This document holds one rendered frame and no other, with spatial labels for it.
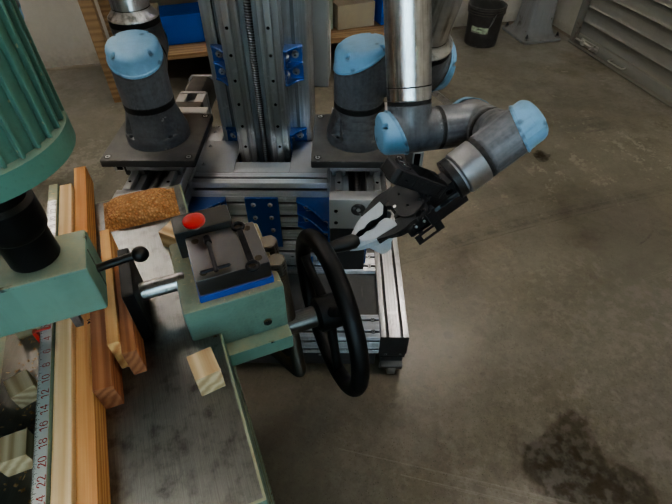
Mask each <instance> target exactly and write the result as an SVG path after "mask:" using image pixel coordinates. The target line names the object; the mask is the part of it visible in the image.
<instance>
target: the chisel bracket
mask: <svg viewBox="0 0 672 504"><path fill-rule="evenodd" d="M54 237H55V239H56V240H57V242H58V244H59V245H60V249H61V250H60V254H59V256H58V258H57V259H56V260H55V261H54V262H53V263H52V264H50V265H49V266H47V267H45V268H43V269H41V270H39V271H36V272H31V273H18V272H15V271H13V270H12V269H11V268H10V267H9V265H8V264H7V262H6V261H5V260H4V258H3V257H2V256H1V254H0V337H4V336H8V335H11V334H15V333H18V332H22V331H25V330H29V329H33V328H36V327H40V326H43V325H47V324H50V323H54V322H58V321H61V320H65V319H68V318H72V317H75V316H79V315H83V314H86V313H90V312H93V311H97V310H100V309H104V308H106V307H107V306H108V298H107V284H106V270H104V271H101V272H98V271H97V269H96V264H98V263H101V262H102V261H101V259H100V257H99V255H98V253H97V251H96V249H95V247H94V245H93V243H92V241H91V240H90V238H89V236H88V234H87V232H86V231H85V230H80V231H76V232H71V233H67V234H63V235H59V236H54Z"/></svg>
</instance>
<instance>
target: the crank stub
mask: <svg viewBox="0 0 672 504"><path fill-rule="evenodd" d="M329 243H330V244H331V246H332V247H333V249H334V251H335V253H339V252H345V251H350V250H353V249H356V248H357V247H358V246H359V245H360V239H359V237H358V236H357V235H354V234H350V235H346V236H343V237H340V238H338V239H335V240H333V241H331V242H329Z"/></svg>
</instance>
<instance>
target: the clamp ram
mask: <svg viewBox="0 0 672 504"><path fill-rule="evenodd" d="M128 253H130V251H129V249H128V248H124V249H120V250H117V256H118V257H119V256H122V255H125V254H128ZM118 267H119V277H120V287H121V298H122V300H123V302H124V304H125V306H126V307H127V309H128V311H129V313H130V315H131V317H132V319H133V321H134V323H135V325H136V327H137V329H138V331H139V333H140V334H141V336H142V338H143V339H146V338H149V337H152V336H153V335H154V333H153V327H152V320H151V313H150V306H149V300H148V299H151V298H155V297H158V296H162V295H166V294H169V293H173V292H176V291H178V290H177V281H178V280H181V279H184V278H185V277H184V273H183V272H182V271H181V272H178V273H174V274H170V275H166V276H163V277H159V278H155V279H152V280H148V281H144V282H143V280H142V277H141V275H140V273H139V271H138V269H137V266H136V264H135V262H134V260H133V261H130V262H127V263H124V264H121V265H118Z"/></svg>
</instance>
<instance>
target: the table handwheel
mask: <svg viewBox="0 0 672 504"><path fill-rule="evenodd" d="M311 249H312V251H313V252H314V254H315V255H316V257H317V259H318V260H319V262H320V264H321V266H322V268H323V270H324V273H325V275H326V277H327V280H328V282H329V285H330V287H331V290H332V292H331V293H327V294H326V291H325V289H324V287H323V285H322V283H321V281H320V279H319V277H318V275H317V272H316V270H315V267H314V265H313V262H312V260H311ZM295 255H296V266H297V273H298V279H299V284H300V289H301V293H302V297H303V301H304V305H305V308H303V309H300V310H297V311H295V314H296V317H295V319H294V320H293V321H291V322H288V325H289V328H290V330H291V332H292V335H294V334H297V333H300V332H303V331H306V330H309V329H312V331H313V334H314V337H315V339H316V342H317V345H318V347H319V350H320V352H321V355H322V357H323V359H324V361H325V364H326V366H327V368H328V370H329V372H330V373H331V375H332V377H333V379H334V380H335V382H336V383H337V385H338V386H339V388H340V389H341V390H342V391H343V392H344V393H345V394H347V395H348V396H351V397H358V396H361V395H362V394H363V393H364V392H365V391H366V389H367V387H368V383H369V377H370V363H369V353H368V347H367V341H366V336H365V331H364V327H363V323H362V319H361V316H360V312H359V309H358V306H357V302H356V299H355V296H354V294H353V291H352V288H351V285H350V283H349V280H348V278H347V275H346V273H345V271H344V268H343V266H342V264H341V262H340V260H339V258H338V256H337V254H336V253H335V251H334V249H333V247H332V246H331V244H330V243H329V242H328V240H327V239H326V238H325V237H324V236H323V235H322V234H321V233H320V232H319V231H317V230H315V229H312V228H307V229H304V230H302V231H301V232H300V233H299V235H298V237H297V240H296V249H295ZM341 326H343V328H344V332H345V336H346V340H347V345H348V350H349V356H350V364H351V375H350V374H349V373H348V371H347V370H346V369H345V367H344V365H343V363H342V362H341V356H340V351H339V344H338V336H337V328H338V327H341Z"/></svg>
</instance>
